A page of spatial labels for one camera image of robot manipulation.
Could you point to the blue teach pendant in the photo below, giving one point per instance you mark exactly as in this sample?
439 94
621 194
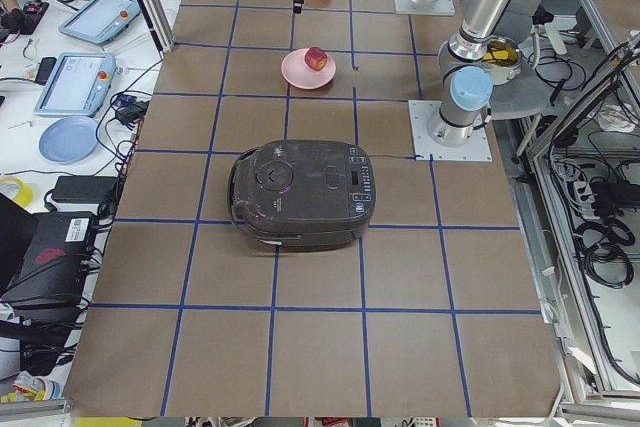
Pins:
78 85
100 21

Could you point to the black power adapter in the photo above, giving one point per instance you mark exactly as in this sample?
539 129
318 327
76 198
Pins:
83 189

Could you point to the black smartphone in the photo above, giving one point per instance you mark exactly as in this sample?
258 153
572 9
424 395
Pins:
45 68

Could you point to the blue plate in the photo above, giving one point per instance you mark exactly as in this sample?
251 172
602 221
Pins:
69 139

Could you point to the yellow tape roll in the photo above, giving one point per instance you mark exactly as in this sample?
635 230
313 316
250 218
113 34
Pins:
16 190

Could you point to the near blue teach pendant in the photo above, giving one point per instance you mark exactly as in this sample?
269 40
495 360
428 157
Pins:
78 85

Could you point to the pink plate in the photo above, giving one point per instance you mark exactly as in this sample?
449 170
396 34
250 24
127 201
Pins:
298 74

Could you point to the far blue teach pendant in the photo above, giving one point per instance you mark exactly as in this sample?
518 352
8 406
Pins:
100 21

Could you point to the aluminium frame rack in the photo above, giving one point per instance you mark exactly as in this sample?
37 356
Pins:
586 164

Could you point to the steel pot with yellow contents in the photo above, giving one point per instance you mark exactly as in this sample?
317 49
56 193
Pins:
501 61

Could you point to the red apple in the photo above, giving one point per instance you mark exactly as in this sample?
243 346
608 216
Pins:
315 58

